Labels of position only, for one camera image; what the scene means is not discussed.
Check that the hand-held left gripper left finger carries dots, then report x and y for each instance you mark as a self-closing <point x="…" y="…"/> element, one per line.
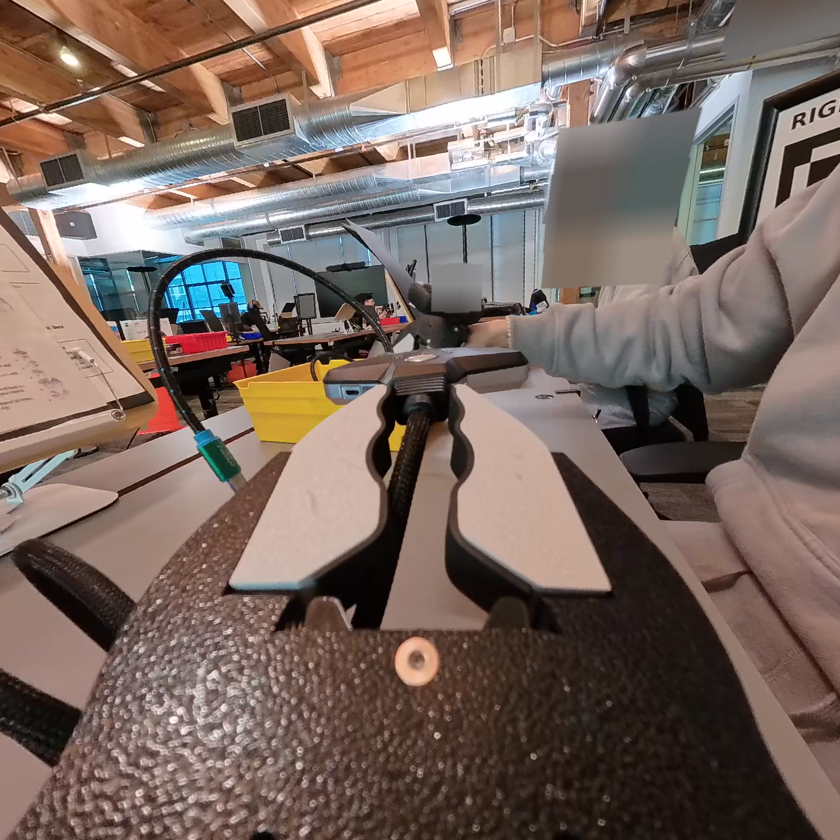
<point x="315" y="499"/>

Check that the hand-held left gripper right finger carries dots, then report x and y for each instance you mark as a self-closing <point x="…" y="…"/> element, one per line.
<point x="525" y="512"/>

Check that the person's right forearm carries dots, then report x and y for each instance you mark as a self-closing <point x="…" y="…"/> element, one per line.
<point x="623" y="348"/>

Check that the grey desk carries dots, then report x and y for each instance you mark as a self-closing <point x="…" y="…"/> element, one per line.
<point x="577" y="459"/>

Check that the person's right hand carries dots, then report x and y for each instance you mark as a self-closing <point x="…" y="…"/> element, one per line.
<point x="491" y="333"/>

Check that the large yellow plastic bin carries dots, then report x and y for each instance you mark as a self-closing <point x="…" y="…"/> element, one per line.
<point x="282" y="407"/>

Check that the black office chair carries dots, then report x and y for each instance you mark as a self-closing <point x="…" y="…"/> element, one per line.
<point x="676" y="459"/>

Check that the orange traffic cone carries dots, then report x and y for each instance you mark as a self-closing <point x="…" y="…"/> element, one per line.
<point x="164" y="417"/>

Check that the red plastic bin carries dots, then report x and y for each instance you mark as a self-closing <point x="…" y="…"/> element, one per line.
<point x="197" y="342"/>

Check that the small yellow plastic bin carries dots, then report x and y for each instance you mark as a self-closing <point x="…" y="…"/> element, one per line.
<point x="141" y="351"/>

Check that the large window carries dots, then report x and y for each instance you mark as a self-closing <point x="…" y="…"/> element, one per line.
<point x="203" y="282"/>

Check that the metal air vent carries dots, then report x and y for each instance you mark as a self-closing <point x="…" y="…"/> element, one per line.
<point x="262" y="119"/>
<point x="62" y="169"/>

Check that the document stand with paper sheet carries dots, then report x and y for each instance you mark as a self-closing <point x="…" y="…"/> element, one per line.
<point x="39" y="367"/>

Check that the black framed printed tag sign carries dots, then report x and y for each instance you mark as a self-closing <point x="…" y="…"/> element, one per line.
<point x="807" y="151"/>

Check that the black wall monitor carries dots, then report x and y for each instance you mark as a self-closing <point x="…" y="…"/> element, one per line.
<point x="348" y="289"/>

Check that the silver air duct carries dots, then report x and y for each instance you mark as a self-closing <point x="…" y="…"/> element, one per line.
<point x="328" y="193"/>
<point x="164" y="154"/>

